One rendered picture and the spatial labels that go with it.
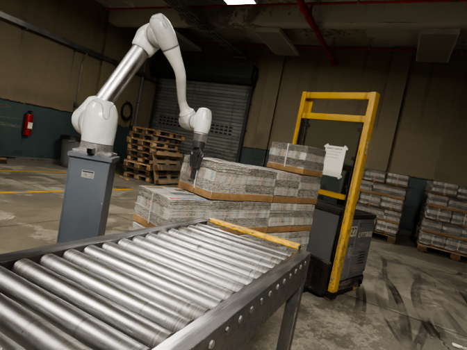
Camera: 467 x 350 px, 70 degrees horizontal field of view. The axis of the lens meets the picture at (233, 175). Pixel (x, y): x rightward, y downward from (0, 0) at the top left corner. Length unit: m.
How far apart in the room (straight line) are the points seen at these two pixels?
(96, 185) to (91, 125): 0.29
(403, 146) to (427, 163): 0.63
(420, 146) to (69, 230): 7.75
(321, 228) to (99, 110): 2.34
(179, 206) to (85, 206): 0.48
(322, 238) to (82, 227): 2.25
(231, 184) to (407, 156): 6.80
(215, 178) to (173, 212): 0.33
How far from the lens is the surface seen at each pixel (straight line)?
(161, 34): 1.98
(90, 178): 1.75
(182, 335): 0.68
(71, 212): 1.80
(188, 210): 1.93
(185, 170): 2.26
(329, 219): 3.31
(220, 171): 2.01
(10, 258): 0.97
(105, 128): 1.75
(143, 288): 0.85
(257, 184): 2.29
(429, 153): 8.60
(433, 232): 6.94
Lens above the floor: 1.15
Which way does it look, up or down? 4 degrees down
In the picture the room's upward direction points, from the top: 11 degrees clockwise
